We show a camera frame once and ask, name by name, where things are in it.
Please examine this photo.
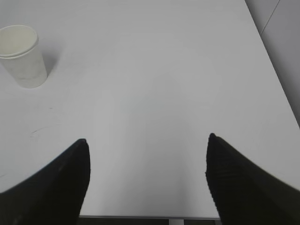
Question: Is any white paper cup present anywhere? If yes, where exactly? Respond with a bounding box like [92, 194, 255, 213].
[0, 25, 47, 89]

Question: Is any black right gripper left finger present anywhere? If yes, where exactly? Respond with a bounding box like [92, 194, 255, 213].
[0, 139, 90, 225]

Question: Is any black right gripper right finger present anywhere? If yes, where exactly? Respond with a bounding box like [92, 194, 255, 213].
[205, 133, 300, 225]

